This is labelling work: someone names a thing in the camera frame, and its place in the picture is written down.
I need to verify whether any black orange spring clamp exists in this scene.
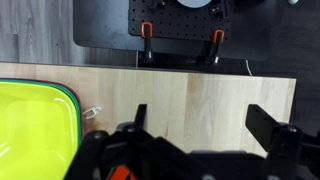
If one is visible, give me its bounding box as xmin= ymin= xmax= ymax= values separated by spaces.
xmin=139 ymin=21 xmax=155 ymax=64
xmin=199 ymin=29 xmax=226 ymax=66

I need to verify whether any small white plastic hook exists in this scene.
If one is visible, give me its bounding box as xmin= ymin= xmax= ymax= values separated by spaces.
xmin=82 ymin=106 xmax=103 ymax=120

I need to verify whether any black pegboard plate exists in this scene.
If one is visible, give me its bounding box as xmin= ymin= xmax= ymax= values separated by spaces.
xmin=128 ymin=0 xmax=233 ymax=42

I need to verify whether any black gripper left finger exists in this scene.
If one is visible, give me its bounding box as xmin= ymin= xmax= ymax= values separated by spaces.
xmin=133 ymin=103 xmax=148 ymax=130

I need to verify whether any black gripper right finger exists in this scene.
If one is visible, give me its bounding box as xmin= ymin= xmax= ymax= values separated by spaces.
xmin=245 ymin=104 xmax=284 ymax=158

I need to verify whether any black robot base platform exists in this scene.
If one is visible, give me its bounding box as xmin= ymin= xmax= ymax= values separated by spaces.
xmin=72 ymin=0 xmax=278 ymax=63

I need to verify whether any yellow plastic bowl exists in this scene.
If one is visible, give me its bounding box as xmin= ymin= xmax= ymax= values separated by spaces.
xmin=0 ymin=80 xmax=80 ymax=180

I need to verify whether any thin white cable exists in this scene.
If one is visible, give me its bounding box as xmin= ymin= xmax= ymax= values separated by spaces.
xmin=245 ymin=59 xmax=253 ymax=77

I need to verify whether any green plastic bowl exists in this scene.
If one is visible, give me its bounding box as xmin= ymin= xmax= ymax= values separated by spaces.
xmin=0 ymin=79 xmax=82 ymax=158

